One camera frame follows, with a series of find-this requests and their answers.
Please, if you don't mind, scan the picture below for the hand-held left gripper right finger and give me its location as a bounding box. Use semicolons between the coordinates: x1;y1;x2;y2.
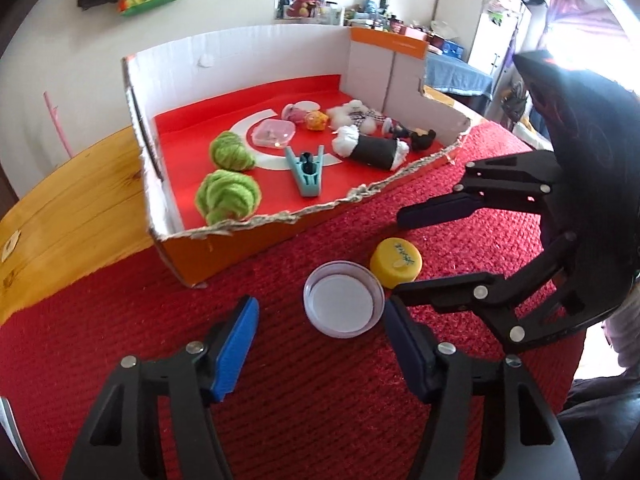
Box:
383;294;577;480

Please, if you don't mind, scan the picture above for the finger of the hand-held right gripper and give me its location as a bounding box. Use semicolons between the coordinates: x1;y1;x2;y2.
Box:
396;152;567;232
391;232;582;354

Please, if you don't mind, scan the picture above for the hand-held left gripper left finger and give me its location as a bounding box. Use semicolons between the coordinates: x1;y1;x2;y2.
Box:
59;295;261;480

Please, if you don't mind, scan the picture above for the yellow bottle cap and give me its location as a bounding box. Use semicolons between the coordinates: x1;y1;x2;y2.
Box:
369;237;423;289

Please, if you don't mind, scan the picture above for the white round lid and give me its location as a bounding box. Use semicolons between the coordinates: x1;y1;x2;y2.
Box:
303;260;386;339

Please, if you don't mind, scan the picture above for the black and white toy roll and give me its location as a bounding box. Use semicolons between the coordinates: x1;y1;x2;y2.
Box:
332;127;412;170

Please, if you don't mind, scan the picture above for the light blue clip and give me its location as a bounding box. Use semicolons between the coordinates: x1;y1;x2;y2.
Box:
284;145;326;198

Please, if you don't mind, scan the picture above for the orange and white cardboard box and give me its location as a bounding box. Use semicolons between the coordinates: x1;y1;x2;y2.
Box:
121;25;473;289

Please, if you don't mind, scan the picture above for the person's right forearm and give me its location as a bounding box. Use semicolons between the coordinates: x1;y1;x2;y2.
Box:
602;290;640;376

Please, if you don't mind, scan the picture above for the small doll figure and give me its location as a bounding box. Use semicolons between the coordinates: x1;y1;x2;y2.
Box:
382;117;437;152

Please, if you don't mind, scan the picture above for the white plush dog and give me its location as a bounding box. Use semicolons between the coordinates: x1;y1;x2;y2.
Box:
327;100;386;133

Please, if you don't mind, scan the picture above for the cloth covered side table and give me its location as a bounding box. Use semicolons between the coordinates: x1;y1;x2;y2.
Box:
425;52;493;111

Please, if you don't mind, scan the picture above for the green yarn toy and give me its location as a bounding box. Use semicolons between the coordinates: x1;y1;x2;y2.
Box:
209;131;257;172
195;170;262;227

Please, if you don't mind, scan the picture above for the pink round toy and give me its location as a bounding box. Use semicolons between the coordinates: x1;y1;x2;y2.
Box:
281;101;321;125

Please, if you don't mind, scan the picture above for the small clear plastic container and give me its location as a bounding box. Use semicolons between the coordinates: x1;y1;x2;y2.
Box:
251;119;296;148

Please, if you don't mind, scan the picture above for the purple curtain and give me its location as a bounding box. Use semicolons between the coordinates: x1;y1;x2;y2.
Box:
545;0;631;51

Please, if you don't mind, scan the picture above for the row of small shelf items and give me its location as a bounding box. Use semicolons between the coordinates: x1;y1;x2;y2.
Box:
345;0;466;58

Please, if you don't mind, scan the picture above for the white wardrobe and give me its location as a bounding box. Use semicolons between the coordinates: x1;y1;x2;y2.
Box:
435;0;531;126

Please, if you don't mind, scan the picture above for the person's dark clothing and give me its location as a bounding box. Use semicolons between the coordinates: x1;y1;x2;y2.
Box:
555;375;640;480

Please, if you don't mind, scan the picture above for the pink stick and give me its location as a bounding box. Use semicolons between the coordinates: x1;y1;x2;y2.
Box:
44;91;73;157

